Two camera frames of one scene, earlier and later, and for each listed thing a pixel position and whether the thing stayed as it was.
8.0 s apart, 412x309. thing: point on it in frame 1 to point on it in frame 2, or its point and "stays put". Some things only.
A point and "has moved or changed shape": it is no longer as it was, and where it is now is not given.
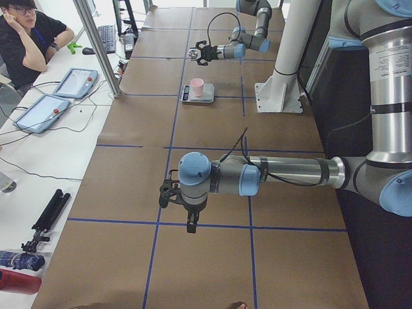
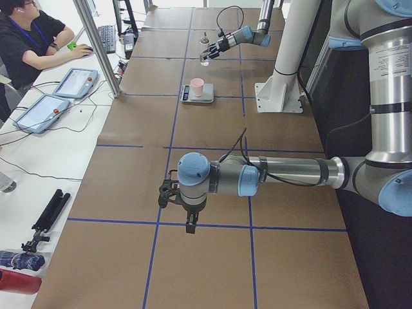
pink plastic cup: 197,83 stays put
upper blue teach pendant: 77,83 stays put
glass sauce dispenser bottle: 194,54 has moved or changed shape
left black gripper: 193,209 stays put
